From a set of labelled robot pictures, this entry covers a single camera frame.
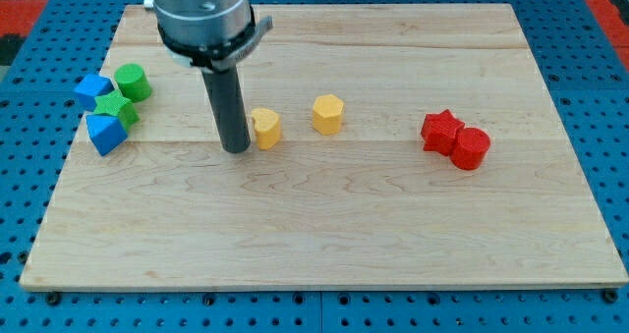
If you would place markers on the yellow hexagon block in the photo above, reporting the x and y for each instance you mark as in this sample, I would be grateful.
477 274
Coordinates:
328 112

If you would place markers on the yellow heart block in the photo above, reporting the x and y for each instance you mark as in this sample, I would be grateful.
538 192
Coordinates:
267 127

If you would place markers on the wooden board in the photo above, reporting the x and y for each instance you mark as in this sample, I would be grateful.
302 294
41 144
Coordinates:
366 209

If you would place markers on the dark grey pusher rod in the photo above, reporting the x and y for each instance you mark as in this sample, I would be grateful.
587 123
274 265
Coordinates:
227 105

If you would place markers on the red star block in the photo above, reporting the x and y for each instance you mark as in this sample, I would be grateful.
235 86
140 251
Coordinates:
439 131

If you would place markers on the red cylinder block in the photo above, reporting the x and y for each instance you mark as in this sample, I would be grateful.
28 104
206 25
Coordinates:
470 148

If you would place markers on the green cylinder block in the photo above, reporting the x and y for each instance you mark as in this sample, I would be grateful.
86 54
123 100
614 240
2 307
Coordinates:
132 82

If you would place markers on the green star block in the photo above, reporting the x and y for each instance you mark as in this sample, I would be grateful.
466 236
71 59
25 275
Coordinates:
115 104

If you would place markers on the blue triangle block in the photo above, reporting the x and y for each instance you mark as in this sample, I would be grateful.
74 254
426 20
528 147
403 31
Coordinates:
105 132

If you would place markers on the blue cube block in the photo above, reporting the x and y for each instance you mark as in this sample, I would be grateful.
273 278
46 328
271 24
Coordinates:
89 87

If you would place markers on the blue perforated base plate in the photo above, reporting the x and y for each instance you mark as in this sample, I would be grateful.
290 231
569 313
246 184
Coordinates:
39 117

